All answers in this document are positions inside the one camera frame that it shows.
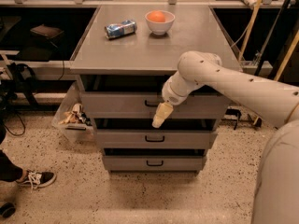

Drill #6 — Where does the clear plastic bin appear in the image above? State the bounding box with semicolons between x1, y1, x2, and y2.
51;82;93;143

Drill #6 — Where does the grey bottom drawer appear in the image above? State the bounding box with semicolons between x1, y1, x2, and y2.
102;156;206;172

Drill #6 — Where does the black wheel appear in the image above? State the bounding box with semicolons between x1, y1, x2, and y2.
0;203;16;218

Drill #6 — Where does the black white sneaker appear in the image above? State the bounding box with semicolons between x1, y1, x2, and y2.
17;170;57;190

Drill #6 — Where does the grey top drawer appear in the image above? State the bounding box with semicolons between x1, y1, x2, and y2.
81;92;230;119

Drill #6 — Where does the grey middle drawer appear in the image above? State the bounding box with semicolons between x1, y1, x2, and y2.
95;130;217;149

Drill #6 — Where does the grey drawer cabinet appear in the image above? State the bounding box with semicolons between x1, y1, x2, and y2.
69;4;243;175

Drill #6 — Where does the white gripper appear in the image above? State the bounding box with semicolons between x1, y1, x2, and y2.
152;71;203;128

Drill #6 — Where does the person's dark trouser leg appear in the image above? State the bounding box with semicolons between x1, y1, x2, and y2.
0;125;23;182

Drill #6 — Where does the white bowl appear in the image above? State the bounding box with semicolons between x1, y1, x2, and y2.
145;10;176;35

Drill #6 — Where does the orange fruit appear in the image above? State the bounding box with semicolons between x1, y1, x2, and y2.
147;10;165;22

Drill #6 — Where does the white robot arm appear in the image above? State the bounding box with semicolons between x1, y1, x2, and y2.
152;51;299;224

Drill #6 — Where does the wooden stick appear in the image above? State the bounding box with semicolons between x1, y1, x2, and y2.
238;0;263;62

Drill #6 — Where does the grey drawer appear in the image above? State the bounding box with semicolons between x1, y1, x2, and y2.
81;92;230;119
95;130;217;149
102;156;206;172

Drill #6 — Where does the blue crushed soda can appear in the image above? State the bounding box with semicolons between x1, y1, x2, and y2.
105;20;137;39

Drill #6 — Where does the black box on shelf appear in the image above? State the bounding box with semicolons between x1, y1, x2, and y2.
30;24;64;39

